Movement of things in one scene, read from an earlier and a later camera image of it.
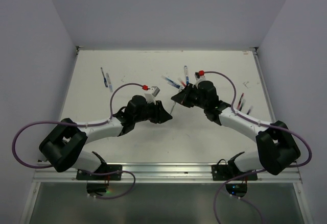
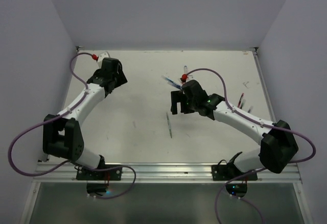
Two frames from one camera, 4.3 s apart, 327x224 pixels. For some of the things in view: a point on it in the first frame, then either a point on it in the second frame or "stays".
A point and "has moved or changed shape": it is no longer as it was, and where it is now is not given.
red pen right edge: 238,107 stays
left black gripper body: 147,114 to 115,78
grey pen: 172,107 has moved or changed shape
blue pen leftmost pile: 172,83 stays
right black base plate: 228,172 stays
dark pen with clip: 251,107 stays
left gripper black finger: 161,115 to 121,78
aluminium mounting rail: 168,172 stays
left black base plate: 117,176 stays
